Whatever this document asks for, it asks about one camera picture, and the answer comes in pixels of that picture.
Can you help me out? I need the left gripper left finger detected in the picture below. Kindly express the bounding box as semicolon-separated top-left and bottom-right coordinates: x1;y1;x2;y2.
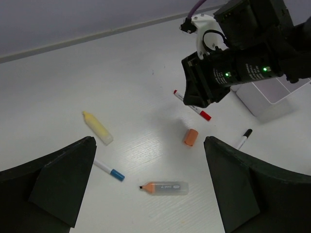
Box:
0;136;97;233

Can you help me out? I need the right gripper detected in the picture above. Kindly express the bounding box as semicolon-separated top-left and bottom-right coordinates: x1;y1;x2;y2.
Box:
181;49;241;108

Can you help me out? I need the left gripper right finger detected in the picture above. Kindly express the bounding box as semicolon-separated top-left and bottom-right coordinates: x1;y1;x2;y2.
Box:
204;136;311;233

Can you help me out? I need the red cap white marker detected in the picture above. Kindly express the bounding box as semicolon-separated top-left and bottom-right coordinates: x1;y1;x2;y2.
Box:
173;90;211;121

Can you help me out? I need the orange highlighter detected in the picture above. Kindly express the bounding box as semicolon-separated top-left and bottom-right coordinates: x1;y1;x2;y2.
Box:
183;129;199;147

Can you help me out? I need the black marker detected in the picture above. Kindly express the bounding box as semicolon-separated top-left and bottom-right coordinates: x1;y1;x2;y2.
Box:
235;129;253;150

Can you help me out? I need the blue cap white marker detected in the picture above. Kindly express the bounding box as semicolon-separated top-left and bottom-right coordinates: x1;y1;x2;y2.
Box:
93;159;125;182

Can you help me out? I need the yellow highlighter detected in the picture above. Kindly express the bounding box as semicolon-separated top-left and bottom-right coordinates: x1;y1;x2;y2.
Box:
82;111;114;145

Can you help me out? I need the clear tube orange tip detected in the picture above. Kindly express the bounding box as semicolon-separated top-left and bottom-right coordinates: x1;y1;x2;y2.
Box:
139;181;189;196

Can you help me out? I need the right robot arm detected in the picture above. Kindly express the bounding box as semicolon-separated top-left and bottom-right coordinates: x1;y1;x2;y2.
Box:
180;0;311;108

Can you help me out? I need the white compartment organizer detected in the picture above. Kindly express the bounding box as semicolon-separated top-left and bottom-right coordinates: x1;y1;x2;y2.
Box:
231;76;311;122

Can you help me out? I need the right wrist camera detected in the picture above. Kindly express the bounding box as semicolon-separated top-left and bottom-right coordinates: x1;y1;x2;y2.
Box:
179;14;228;60

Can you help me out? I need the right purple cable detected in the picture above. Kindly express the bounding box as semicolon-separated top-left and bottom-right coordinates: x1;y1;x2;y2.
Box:
187;0;207;19

